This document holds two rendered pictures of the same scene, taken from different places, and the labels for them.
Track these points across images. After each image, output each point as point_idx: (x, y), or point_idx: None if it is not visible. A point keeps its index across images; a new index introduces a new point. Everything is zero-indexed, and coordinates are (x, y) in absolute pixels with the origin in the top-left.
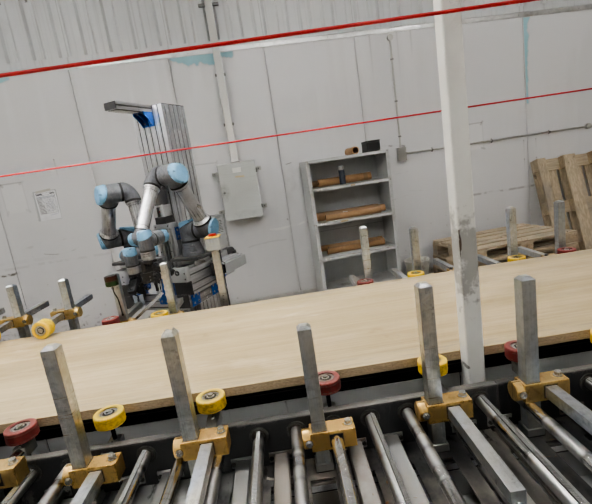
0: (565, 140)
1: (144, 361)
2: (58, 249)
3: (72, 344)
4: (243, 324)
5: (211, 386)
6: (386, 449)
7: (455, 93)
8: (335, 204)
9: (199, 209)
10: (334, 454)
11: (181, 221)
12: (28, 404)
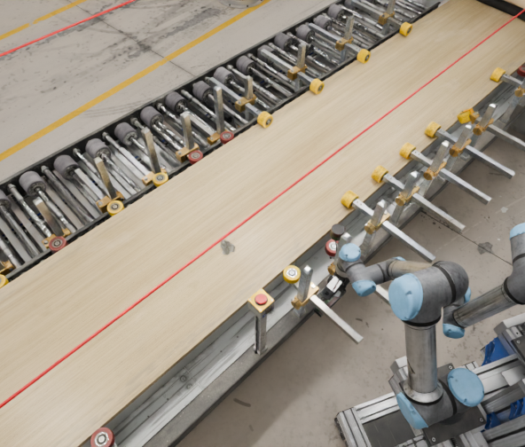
0: None
1: (199, 214)
2: None
3: (297, 207)
4: (172, 283)
5: (123, 214)
6: (23, 238)
7: None
8: None
9: (407, 367)
10: (48, 229)
11: (461, 370)
12: (219, 164)
